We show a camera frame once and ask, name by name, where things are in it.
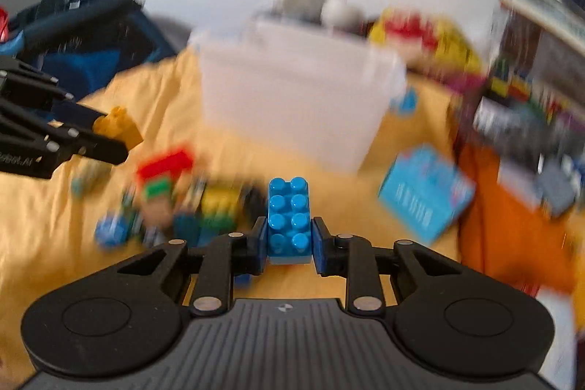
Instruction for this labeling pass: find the orange toy brick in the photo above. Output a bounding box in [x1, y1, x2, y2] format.
[93, 106, 144, 146]

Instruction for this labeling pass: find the pale yellow toy brick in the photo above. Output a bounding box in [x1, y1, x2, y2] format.
[141, 196, 177, 231]

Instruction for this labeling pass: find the light blue carton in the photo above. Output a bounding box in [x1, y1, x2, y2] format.
[378, 144, 476, 245]

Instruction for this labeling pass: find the yellow red packet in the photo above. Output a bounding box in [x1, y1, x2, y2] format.
[368, 8, 483, 73]

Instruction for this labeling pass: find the red toy brick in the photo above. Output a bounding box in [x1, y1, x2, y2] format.
[136, 149, 195, 185]

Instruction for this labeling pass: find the dark blue bag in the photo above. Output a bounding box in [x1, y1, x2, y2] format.
[0, 0, 180, 98]

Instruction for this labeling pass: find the white plastic bag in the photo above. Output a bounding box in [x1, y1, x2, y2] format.
[532, 287, 580, 388]

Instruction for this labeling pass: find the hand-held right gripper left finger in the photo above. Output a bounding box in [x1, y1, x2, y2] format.
[116, 216, 269, 318]

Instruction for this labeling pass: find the small blue toy brick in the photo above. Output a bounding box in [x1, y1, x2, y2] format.
[95, 214, 129, 248]

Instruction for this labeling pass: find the small light blue packet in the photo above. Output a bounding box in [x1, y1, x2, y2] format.
[388, 86, 419, 117]

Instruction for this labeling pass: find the translucent white plastic container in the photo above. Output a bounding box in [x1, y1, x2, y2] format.
[196, 18, 407, 176]

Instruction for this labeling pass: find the yellow bed sheet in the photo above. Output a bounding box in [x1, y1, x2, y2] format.
[0, 49, 585, 377]

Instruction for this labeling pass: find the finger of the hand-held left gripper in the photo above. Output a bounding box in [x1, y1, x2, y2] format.
[0, 56, 110, 131]
[0, 116, 129, 167]

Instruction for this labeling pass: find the orange box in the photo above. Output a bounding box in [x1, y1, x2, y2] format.
[457, 143, 577, 295]

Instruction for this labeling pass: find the green toy brick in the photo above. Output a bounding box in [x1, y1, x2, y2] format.
[144, 181, 173, 201]
[201, 217, 236, 238]

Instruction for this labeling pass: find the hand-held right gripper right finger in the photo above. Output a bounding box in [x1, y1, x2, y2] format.
[312, 216, 462, 318]

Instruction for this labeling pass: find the large blue toy brick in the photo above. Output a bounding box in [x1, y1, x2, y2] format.
[266, 177, 314, 265]

